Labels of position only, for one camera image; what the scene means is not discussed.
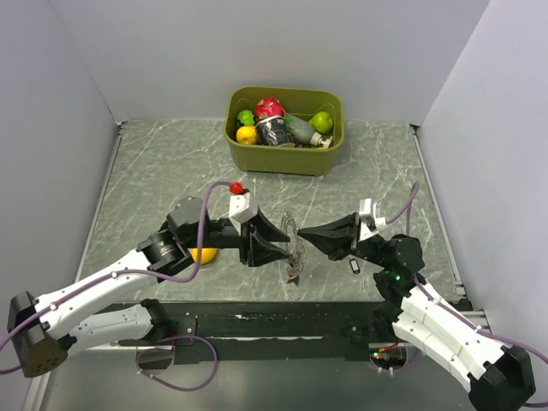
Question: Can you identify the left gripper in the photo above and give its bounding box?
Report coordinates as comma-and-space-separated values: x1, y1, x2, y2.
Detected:
185, 206, 290, 265

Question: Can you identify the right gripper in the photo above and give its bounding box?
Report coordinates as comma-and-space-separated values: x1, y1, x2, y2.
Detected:
298, 211, 391, 269

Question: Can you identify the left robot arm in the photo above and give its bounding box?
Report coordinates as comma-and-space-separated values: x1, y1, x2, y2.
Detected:
8, 194, 289, 378

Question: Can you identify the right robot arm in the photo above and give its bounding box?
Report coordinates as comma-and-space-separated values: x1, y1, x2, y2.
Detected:
298, 213, 536, 410

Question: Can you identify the black key tag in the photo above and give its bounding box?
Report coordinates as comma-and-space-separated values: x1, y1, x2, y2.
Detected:
348, 259, 360, 274

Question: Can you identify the yellow lemon on table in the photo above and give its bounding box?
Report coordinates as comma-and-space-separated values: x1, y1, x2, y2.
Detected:
191, 247, 218, 265

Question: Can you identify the olive green plastic bin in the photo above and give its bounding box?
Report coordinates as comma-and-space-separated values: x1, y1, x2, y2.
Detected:
224, 86, 345, 176

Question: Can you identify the yellow lemon in bin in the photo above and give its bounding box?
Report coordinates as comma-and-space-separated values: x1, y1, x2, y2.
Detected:
235, 126, 259, 145

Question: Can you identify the black can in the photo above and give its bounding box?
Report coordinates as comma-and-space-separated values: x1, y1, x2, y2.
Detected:
255, 116, 295, 147

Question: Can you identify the grey pump bottle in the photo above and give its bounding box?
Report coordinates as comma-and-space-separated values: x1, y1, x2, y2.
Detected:
284, 113, 333, 149

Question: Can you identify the green pepper toy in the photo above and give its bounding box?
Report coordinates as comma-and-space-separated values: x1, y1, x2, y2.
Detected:
236, 110, 256, 128

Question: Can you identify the red dragon fruit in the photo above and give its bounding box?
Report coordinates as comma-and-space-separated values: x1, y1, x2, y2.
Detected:
253, 98, 285, 122

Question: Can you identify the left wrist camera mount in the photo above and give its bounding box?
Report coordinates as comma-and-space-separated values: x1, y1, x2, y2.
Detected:
229, 182, 259, 224

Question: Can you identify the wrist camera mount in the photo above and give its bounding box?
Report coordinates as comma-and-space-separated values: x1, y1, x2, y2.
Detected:
229, 182, 259, 224
358, 199, 387, 241

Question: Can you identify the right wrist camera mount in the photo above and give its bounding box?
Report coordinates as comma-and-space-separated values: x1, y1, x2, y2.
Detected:
358, 199, 387, 241

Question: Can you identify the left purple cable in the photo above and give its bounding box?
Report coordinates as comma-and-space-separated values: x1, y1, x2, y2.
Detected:
0, 180, 241, 390

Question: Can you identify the purple cable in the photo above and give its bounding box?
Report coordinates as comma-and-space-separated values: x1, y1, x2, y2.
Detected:
0, 180, 241, 390
376, 182, 548, 408

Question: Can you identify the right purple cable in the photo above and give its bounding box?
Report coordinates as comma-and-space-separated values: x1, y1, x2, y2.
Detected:
376, 182, 548, 408

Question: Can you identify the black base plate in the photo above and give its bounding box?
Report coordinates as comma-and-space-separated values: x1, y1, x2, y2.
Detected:
117, 301, 414, 365

